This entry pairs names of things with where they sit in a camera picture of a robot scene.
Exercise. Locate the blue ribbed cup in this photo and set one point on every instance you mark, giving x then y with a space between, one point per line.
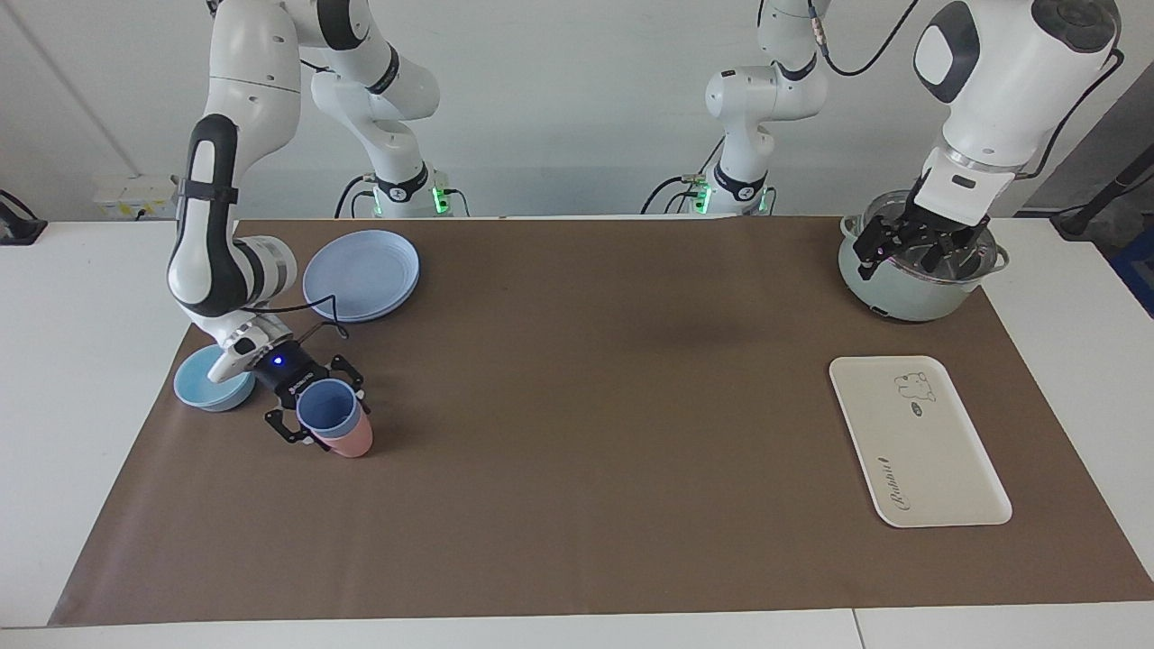
329 410

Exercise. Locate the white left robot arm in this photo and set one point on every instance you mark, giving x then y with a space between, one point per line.
1010 81

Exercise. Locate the light blue bowl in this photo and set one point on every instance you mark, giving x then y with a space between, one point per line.
200 389

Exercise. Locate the black clamp base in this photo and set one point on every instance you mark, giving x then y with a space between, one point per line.
18 230

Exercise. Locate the cream rabbit print tray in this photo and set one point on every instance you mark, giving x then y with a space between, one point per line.
915 442

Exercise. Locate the blue plate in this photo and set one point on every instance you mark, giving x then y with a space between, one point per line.
365 270

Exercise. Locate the black stand leg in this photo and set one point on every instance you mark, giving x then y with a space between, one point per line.
1095 203

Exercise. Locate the white power strip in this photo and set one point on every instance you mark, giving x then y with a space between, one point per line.
135 194

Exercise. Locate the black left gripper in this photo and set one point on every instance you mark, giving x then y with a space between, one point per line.
938 221

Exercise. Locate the pink cup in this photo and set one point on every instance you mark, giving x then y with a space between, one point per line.
353 442

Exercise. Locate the pale green cooking pot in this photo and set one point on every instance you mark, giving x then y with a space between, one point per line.
902 297

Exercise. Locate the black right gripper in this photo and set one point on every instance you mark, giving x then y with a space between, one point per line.
284 374

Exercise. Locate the glass pot lid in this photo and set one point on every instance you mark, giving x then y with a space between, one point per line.
978 257

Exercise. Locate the brown table mat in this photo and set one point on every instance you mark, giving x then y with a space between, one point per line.
586 433

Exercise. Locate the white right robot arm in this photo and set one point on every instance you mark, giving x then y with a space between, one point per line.
239 108

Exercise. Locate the blue crate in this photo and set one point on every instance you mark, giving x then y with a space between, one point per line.
1138 270

